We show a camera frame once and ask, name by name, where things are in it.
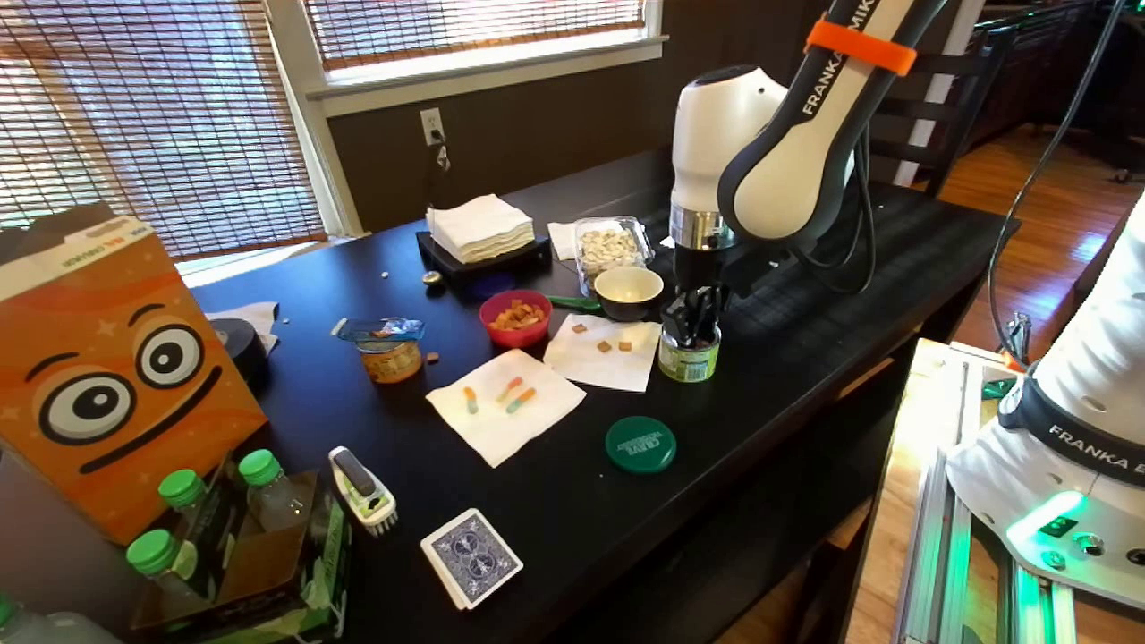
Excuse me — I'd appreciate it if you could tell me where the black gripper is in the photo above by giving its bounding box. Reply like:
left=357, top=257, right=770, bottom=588
left=659, top=243, right=736, bottom=352

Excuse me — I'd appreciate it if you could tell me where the crumpled white paper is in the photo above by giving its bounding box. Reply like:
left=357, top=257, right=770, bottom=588
left=207, top=297, right=288, bottom=359

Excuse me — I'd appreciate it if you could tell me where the black wooden chair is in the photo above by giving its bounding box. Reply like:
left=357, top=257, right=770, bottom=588
left=871, top=0, right=1002, bottom=200

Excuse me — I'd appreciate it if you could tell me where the white wall outlet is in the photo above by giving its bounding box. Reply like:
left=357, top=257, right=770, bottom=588
left=416, top=105, right=452, bottom=150

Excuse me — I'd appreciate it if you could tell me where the blue playing card deck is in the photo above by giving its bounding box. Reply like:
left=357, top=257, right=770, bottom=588
left=416, top=503, right=527, bottom=615

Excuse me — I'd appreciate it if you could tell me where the clear bottle with green cap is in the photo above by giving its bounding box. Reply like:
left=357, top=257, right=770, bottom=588
left=232, top=448, right=315, bottom=533
left=123, top=524, right=207, bottom=601
left=156, top=466, right=240, bottom=575

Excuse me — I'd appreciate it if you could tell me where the orange velcro strap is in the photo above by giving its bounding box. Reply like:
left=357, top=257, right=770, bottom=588
left=806, top=15, right=925, bottom=78

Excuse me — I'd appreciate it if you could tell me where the brown slatted window blind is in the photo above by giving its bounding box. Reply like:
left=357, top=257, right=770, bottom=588
left=0, top=0, right=331, bottom=262
left=301, top=0, right=656, bottom=70

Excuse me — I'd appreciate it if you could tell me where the stack of white napkins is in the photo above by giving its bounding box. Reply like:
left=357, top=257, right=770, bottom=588
left=424, top=191, right=536, bottom=267

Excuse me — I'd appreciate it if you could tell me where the orange cardboard box with face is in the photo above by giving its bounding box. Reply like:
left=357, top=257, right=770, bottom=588
left=0, top=204, right=273, bottom=552

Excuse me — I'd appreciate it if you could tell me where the wooden robot platform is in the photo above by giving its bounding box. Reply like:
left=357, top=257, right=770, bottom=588
left=890, top=335, right=1145, bottom=644

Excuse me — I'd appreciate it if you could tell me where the white bowl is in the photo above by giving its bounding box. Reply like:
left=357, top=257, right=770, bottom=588
left=591, top=262, right=671, bottom=317

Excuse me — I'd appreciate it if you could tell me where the small glass jar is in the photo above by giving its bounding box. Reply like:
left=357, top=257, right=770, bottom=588
left=353, top=317, right=431, bottom=389

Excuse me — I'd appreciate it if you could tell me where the red bowl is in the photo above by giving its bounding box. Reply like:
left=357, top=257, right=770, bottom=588
left=475, top=286, right=554, bottom=352

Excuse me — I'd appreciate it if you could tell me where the black cable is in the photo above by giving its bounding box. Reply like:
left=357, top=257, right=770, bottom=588
left=979, top=0, right=1132, bottom=360

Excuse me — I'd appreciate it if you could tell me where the clear plastic container of popcorn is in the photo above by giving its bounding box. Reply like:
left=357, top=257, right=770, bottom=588
left=574, top=216, right=656, bottom=288

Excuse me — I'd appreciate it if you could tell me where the black tray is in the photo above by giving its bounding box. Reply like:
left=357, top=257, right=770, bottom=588
left=416, top=229, right=554, bottom=286

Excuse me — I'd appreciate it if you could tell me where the white napkin with gummy candies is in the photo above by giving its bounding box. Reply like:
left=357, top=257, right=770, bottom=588
left=424, top=346, right=591, bottom=472

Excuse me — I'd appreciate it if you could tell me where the yellow green snack can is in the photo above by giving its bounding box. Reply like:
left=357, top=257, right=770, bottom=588
left=656, top=317, right=727, bottom=386

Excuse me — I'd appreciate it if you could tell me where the white remote device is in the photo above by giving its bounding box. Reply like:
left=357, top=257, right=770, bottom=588
left=325, top=445, right=401, bottom=536

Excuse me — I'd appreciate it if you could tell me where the round green plastic lid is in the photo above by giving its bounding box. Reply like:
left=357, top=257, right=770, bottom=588
left=603, top=412, right=681, bottom=480

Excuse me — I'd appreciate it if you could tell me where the green cardboard bottle carrier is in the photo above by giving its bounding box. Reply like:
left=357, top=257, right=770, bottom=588
left=130, top=470, right=351, bottom=637

